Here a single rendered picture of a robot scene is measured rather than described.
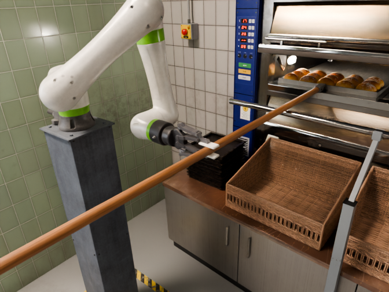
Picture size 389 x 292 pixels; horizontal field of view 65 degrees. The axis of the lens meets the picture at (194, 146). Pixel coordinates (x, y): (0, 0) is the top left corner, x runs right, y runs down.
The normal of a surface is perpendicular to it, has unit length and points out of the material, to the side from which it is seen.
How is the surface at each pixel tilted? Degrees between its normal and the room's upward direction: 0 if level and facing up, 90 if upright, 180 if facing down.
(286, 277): 90
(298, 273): 90
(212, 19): 90
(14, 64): 90
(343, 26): 70
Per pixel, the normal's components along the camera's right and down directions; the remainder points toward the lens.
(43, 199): 0.75, 0.27
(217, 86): -0.66, 0.34
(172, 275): -0.04, -0.90
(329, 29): -0.63, 0.02
